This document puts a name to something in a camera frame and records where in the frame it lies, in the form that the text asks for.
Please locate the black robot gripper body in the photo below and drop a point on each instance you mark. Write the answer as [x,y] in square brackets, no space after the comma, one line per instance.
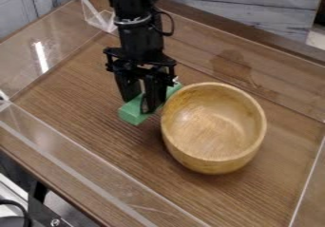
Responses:
[139,56]

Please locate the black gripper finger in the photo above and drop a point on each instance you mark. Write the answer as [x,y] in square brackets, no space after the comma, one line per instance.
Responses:
[154,95]
[129,85]

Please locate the clear acrylic corner bracket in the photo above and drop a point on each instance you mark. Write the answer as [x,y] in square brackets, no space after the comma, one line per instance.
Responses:
[98,18]

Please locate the black table leg bracket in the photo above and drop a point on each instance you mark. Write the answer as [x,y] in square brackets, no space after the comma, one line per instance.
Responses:
[43,216]

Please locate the green rectangular block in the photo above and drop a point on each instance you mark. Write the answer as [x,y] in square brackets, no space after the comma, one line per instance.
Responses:
[129,112]

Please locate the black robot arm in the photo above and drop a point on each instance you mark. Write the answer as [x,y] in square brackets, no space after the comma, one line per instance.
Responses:
[130,9]

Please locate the brown wooden bowl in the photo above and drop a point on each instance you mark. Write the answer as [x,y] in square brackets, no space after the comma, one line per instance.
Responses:
[213,127]

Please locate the clear acrylic tray wall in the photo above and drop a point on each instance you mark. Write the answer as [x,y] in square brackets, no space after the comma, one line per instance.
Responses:
[111,197]

